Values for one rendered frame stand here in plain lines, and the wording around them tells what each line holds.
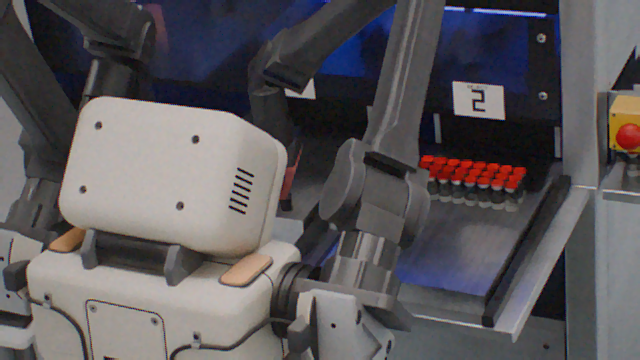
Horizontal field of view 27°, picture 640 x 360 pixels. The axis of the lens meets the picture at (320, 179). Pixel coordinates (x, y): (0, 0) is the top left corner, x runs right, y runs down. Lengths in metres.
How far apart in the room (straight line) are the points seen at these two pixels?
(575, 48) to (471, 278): 0.39
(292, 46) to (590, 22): 0.45
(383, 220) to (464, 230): 0.66
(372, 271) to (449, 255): 0.63
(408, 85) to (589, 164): 0.69
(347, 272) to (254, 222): 0.12
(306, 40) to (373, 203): 0.54
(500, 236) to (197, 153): 0.79
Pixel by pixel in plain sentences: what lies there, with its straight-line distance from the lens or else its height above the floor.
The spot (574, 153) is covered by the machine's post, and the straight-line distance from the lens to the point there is 2.17.
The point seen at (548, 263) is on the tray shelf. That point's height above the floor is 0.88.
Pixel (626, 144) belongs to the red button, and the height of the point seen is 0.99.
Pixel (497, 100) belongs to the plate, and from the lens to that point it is 2.17.
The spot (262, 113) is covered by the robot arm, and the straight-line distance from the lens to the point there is 2.07.
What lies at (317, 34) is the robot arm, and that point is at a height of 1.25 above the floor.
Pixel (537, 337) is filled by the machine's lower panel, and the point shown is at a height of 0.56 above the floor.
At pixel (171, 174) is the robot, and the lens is 1.41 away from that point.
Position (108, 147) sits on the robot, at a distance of 1.46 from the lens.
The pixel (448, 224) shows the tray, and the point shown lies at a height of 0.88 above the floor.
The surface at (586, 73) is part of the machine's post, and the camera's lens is 2.10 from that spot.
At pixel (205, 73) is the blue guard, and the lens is 2.39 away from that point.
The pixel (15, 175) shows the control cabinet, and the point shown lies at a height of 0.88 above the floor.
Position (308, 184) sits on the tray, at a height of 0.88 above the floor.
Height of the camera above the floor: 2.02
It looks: 30 degrees down
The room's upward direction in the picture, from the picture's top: 7 degrees counter-clockwise
